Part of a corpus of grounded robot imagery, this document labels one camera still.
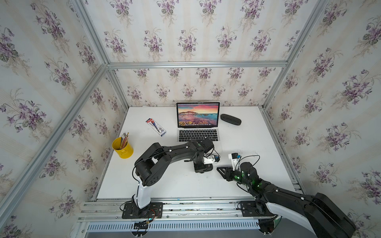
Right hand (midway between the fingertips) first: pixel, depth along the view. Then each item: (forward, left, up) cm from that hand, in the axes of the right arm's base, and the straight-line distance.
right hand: (220, 169), depth 83 cm
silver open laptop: (+35, +13, +2) cm, 37 cm away
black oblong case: (+38, -12, -1) cm, 40 cm away
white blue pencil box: (+32, +43, -3) cm, 54 cm away
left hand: (+3, +10, -4) cm, 11 cm away
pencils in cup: (+12, +55, +11) cm, 58 cm away
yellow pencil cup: (+7, +55, +4) cm, 56 cm away
